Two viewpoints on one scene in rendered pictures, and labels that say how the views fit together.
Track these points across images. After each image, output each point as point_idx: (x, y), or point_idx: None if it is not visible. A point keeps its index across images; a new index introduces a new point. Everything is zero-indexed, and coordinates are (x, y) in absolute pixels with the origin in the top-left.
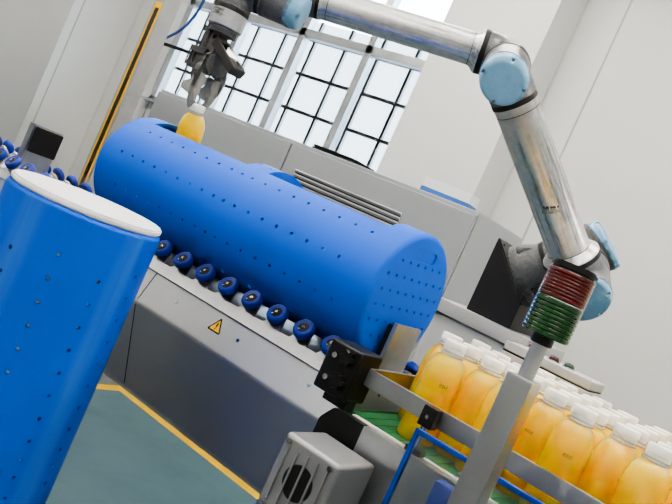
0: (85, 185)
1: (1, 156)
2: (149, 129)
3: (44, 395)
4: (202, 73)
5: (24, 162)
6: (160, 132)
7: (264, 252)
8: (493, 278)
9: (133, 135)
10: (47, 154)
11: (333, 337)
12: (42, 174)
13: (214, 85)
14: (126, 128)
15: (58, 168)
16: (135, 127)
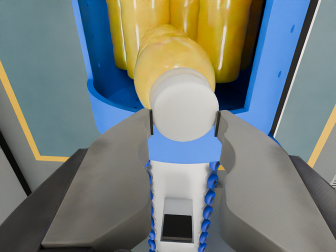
0: (150, 179)
1: (210, 208)
2: (271, 88)
3: None
4: (321, 248)
5: (187, 208)
6: (278, 54)
7: None
8: None
9: (281, 92)
10: (173, 216)
11: None
12: (216, 165)
13: (123, 197)
14: (269, 125)
15: (151, 212)
16: (268, 117)
